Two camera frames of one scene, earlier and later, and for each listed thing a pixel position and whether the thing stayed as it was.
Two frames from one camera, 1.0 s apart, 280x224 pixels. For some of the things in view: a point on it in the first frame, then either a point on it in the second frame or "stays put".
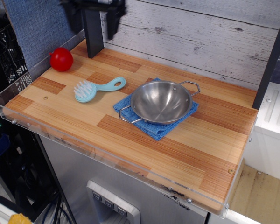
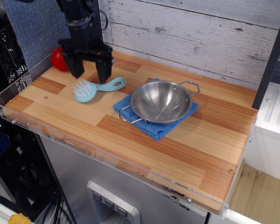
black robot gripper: [77, 9] -> [85, 43]
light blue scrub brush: [85, 91] stays put
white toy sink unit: [268, 149] stays put
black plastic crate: [7, 62] stays put
